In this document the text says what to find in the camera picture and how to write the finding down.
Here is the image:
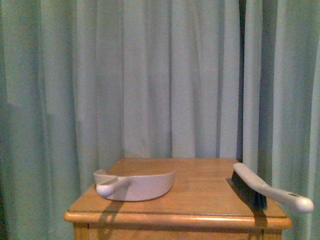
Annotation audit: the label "beige plastic dustpan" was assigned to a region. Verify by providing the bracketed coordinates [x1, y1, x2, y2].
[93, 169, 176, 202]

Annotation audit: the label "beige hand brush black bristles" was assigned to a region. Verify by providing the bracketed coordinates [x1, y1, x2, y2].
[231, 162, 314, 214]

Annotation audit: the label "light green curtain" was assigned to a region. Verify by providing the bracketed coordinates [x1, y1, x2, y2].
[0, 0, 320, 240]

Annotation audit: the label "wooden nightstand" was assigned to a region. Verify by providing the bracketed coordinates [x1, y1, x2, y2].
[64, 158, 292, 240]

